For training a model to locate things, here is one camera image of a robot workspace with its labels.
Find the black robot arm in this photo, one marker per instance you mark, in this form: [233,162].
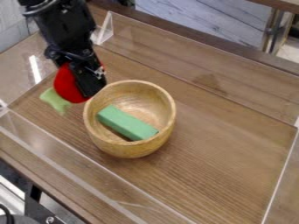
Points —
[67,24]

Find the metal table leg background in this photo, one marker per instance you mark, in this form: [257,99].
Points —
[277,30]

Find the red plush fruit green leaf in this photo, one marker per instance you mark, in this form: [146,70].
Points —
[63,93]

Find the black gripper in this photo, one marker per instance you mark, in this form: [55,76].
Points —
[67,24]

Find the green rectangular block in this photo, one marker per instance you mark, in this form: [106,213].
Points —
[124,124]

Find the black table frame bracket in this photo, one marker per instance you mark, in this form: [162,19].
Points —
[35,210]

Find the clear acrylic corner bracket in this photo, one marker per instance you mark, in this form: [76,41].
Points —
[104,31]

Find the wooden bowl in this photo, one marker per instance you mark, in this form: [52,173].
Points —
[143,100]

